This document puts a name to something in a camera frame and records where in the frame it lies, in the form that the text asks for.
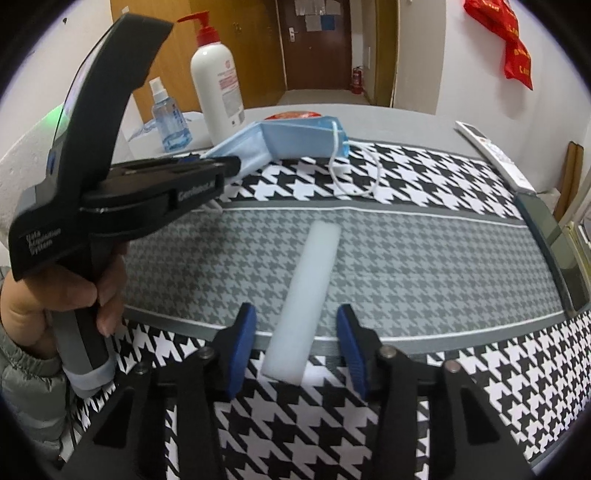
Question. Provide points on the person's left hand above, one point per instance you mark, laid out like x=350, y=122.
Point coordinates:
x=55, y=293

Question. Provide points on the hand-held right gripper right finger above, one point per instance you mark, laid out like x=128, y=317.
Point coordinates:
x=353, y=355

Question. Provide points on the person's left forearm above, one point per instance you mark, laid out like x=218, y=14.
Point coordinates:
x=27, y=383

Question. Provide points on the white foam board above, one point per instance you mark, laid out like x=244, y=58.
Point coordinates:
x=18, y=161

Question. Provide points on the paper notices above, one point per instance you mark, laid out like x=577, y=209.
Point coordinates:
x=318, y=14

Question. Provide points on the red fire extinguisher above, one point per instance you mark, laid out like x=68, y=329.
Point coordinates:
x=358, y=81

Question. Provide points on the white foam strip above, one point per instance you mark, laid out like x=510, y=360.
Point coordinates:
x=304, y=295

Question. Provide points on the white remote control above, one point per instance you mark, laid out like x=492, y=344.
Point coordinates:
x=494, y=154

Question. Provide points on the blue spray bottle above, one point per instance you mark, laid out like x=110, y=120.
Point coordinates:
x=171, y=124

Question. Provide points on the red hanging banner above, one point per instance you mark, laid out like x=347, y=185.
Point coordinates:
x=512, y=50

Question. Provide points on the white lotion pump bottle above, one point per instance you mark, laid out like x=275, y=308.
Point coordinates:
x=217, y=92

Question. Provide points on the red snack packet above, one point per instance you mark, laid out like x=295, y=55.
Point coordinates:
x=295, y=114

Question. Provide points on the blue face mask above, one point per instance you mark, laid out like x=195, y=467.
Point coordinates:
x=295, y=138

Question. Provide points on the brown side door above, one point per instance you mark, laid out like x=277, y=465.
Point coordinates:
x=383, y=69

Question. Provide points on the wooden wardrobe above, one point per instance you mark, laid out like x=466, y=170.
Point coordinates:
x=258, y=55

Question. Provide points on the houndstooth tablecloth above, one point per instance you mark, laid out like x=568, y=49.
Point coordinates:
x=415, y=258

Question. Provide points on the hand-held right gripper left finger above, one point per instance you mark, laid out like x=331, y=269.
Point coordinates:
x=244, y=350

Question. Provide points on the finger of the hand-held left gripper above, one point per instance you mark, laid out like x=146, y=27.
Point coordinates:
x=226, y=165

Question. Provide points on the wooden boards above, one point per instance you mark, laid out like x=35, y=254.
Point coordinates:
x=570, y=180

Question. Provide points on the dark brown entrance door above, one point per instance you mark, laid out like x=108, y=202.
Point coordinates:
x=318, y=60

